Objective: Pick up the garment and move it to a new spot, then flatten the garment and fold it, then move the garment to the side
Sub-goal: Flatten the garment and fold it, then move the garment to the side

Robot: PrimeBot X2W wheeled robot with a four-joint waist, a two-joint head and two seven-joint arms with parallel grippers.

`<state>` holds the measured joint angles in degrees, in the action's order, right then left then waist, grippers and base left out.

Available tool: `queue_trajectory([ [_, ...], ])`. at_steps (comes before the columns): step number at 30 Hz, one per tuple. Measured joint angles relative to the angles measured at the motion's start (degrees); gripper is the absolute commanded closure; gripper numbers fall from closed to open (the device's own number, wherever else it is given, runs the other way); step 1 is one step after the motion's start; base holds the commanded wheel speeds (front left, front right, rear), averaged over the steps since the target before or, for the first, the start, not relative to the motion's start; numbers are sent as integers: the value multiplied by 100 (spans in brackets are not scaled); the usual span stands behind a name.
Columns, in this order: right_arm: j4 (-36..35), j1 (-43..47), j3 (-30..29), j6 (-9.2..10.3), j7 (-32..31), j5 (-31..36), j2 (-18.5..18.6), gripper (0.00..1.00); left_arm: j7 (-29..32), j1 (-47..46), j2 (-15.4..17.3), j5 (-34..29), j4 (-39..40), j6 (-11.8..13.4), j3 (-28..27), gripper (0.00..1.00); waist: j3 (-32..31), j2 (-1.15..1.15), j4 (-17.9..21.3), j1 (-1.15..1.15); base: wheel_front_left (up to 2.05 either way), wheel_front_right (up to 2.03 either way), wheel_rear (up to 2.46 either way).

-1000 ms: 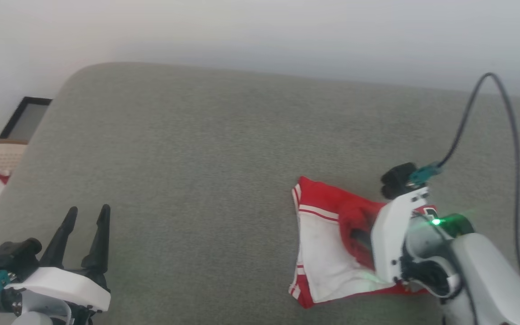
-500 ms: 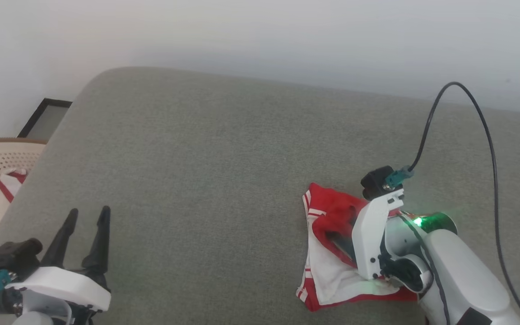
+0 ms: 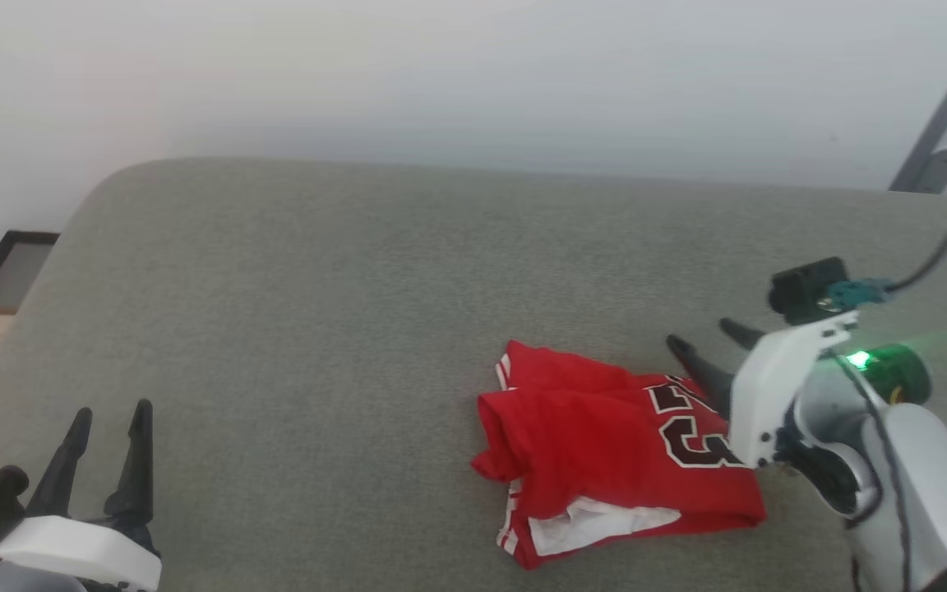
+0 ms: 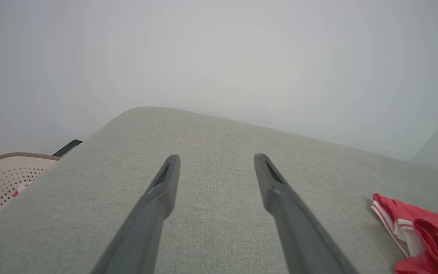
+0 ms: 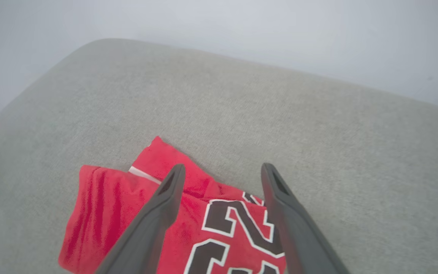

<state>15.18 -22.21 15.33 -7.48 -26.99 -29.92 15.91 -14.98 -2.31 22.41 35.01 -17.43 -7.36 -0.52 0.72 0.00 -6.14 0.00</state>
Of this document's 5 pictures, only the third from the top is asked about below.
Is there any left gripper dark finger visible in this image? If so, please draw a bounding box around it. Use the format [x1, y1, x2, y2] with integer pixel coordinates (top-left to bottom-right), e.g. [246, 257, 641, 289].
[104, 400, 155, 527]
[25, 408, 94, 519]

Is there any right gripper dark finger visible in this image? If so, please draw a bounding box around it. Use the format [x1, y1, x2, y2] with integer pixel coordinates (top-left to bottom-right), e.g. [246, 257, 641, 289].
[718, 318, 766, 352]
[667, 334, 736, 416]

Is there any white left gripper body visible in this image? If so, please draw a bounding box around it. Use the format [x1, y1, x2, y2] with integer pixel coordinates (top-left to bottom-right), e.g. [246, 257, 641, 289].
[0, 516, 164, 591]

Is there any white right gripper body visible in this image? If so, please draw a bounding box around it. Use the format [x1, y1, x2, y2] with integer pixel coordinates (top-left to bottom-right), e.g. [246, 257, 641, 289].
[728, 311, 861, 469]

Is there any red white basketball jersey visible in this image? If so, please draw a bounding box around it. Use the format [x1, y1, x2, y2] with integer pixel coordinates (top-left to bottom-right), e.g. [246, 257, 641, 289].
[471, 340, 768, 571]

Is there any dark framed panel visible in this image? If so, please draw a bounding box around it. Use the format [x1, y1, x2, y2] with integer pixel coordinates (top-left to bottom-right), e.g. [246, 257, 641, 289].
[0, 231, 60, 308]

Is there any grey fabric sofa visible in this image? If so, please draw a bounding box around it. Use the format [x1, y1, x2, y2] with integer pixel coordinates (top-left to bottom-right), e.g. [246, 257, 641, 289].
[0, 158, 947, 592]

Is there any grey metal bar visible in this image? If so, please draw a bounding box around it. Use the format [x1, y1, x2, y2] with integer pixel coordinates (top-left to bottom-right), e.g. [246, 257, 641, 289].
[889, 8, 947, 192]

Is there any grey rounded bracket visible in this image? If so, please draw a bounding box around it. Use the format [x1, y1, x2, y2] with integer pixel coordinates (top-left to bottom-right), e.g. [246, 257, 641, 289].
[909, 147, 947, 195]

